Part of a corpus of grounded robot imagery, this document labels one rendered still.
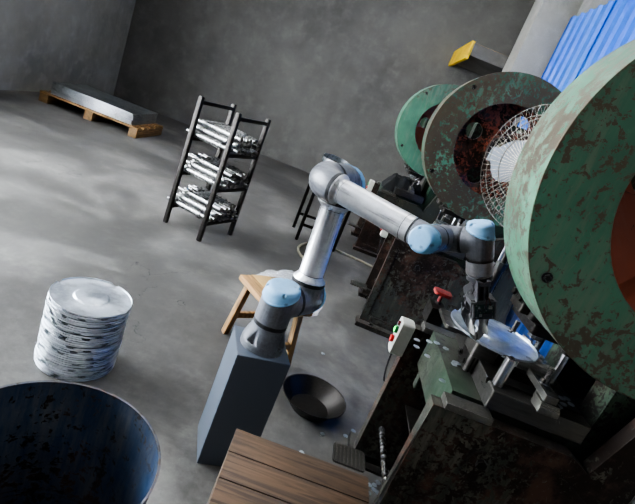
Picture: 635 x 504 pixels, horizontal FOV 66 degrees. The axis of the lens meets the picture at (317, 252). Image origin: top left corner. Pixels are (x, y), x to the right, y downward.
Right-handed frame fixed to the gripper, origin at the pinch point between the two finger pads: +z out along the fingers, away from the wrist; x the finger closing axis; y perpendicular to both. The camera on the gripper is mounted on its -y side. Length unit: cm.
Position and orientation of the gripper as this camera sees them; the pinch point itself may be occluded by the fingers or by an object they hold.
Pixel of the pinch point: (476, 335)
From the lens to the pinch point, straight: 154.8
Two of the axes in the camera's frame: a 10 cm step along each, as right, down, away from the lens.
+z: 0.7, 9.5, 3.0
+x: 10.0, -0.6, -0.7
